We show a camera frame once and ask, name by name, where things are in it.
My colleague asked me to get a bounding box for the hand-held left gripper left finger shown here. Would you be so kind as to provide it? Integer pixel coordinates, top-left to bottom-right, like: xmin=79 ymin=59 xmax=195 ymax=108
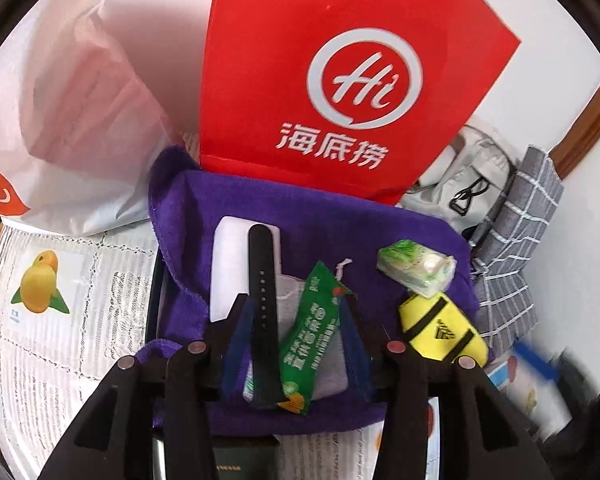
xmin=37 ymin=292 xmax=256 ymax=480

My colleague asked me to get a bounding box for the grey checked cloth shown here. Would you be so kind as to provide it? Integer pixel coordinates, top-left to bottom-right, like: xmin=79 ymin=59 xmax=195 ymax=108
xmin=462 ymin=145 xmax=566 ymax=361

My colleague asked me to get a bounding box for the grey drawstring pouch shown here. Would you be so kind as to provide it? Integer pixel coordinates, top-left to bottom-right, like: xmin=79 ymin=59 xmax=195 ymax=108
xmin=250 ymin=257 xmax=353 ymax=401

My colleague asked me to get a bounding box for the grey canvas bag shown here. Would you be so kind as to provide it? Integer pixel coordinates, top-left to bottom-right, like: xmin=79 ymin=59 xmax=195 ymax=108
xmin=397 ymin=125 xmax=523 ymax=236

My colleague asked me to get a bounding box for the fruit print tablecloth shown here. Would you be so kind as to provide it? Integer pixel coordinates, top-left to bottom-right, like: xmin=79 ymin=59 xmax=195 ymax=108
xmin=0 ymin=130 xmax=588 ymax=480

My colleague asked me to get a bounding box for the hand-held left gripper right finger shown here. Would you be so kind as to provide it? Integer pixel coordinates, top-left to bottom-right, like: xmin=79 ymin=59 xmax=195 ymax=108
xmin=341 ymin=294 xmax=553 ymax=480

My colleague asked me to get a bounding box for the yellow pouch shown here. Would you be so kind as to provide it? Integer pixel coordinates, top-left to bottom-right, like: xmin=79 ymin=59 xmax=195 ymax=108
xmin=397 ymin=292 xmax=490 ymax=363

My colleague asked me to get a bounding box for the red paper bag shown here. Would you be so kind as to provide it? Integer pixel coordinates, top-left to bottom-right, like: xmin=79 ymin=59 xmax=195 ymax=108
xmin=198 ymin=0 xmax=522 ymax=207

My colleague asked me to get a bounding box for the black watch strap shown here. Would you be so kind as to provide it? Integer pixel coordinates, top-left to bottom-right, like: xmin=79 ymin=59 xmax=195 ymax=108
xmin=247 ymin=225 xmax=286 ymax=410

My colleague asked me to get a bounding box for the brown wooden frame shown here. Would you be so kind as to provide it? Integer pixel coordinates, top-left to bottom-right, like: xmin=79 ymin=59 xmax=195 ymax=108
xmin=550 ymin=67 xmax=600 ymax=176

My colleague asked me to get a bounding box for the green tissue packet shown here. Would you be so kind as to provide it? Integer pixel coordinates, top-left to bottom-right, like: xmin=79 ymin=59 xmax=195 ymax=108
xmin=376 ymin=240 xmax=457 ymax=296

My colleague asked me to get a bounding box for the black curved rim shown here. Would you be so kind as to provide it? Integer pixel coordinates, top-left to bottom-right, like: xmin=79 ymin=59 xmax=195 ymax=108
xmin=147 ymin=252 xmax=173 ymax=480

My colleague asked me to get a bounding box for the white sponge block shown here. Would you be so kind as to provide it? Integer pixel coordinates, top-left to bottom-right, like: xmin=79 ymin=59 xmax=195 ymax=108
xmin=210 ymin=216 xmax=282 ymax=322

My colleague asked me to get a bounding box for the white plastic bag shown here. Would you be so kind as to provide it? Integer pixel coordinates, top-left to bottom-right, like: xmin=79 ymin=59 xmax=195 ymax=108
xmin=0 ymin=0 xmax=206 ymax=236

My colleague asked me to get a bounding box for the green snack packet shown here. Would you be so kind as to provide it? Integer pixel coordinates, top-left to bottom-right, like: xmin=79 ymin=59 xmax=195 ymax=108
xmin=243 ymin=260 xmax=357 ymax=416

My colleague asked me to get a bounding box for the blue box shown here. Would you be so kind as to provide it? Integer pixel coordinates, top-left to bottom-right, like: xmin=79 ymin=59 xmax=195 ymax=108
xmin=490 ymin=342 xmax=581 ymax=436

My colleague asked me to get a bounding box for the dark green book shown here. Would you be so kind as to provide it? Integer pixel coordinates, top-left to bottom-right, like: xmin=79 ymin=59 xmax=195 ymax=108
xmin=212 ymin=447 xmax=281 ymax=480

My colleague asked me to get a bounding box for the purple towel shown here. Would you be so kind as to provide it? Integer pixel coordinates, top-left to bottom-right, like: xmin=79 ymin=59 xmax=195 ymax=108
xmin=147 ymin=145 xmax=481 ymax=436

